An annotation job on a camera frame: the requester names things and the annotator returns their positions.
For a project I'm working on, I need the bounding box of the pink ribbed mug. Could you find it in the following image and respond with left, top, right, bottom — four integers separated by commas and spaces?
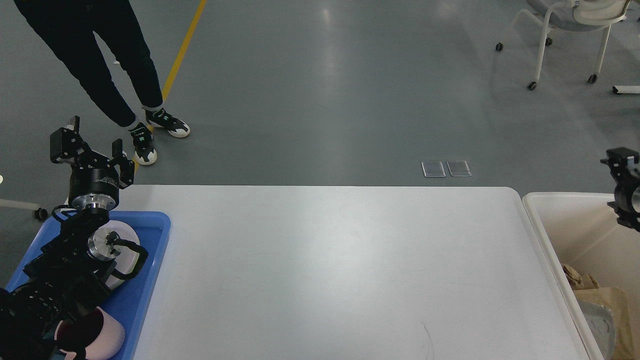
54, 307, 126, 360

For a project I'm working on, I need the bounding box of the person with black green sneakers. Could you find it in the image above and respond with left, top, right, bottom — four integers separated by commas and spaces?
14, 0, 191, 166

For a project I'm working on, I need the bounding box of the brown paper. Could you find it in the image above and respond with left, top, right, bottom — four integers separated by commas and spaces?
561, 264, 601, 291

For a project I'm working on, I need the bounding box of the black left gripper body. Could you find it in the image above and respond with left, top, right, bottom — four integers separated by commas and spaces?
68, 167, 120, 210

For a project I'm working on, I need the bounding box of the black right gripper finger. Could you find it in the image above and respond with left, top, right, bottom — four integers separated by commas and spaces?
600, 146, 640, 186
606, 202, 640, 231

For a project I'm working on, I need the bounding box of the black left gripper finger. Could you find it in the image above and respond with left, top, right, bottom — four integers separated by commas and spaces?
103, 138, 135, 189
49, 115, 99, 168

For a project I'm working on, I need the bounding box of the white furniture foot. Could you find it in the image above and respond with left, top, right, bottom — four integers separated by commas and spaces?
612, 85, 640, 95

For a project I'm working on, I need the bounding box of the white plastic bin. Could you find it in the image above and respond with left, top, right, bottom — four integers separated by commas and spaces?
522, 192, 640, 360

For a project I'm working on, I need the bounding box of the foil piece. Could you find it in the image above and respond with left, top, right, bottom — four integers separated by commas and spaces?
577, 300, 617, 360

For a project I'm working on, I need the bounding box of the grey floor socket plate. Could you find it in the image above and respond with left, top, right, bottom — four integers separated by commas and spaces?
446, 160, 473, 177
421, 161, 447, 178

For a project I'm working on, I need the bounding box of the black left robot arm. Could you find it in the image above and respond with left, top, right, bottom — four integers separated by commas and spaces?
1, 115, 149, 360

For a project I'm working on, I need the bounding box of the white office chair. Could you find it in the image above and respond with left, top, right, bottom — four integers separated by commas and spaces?
506, 0, 631, 91

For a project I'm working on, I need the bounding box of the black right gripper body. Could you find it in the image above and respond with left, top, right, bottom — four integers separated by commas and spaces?
614, 177, 640, 214

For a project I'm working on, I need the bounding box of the blue plastic tray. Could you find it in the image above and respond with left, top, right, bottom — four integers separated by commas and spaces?
5, 211, 170, 360

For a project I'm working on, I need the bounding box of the brown paper bag in bin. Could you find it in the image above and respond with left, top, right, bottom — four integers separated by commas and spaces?
573, 287, 639, 360

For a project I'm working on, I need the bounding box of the pink plate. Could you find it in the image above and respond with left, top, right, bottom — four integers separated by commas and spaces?
103, 219, 141, 291

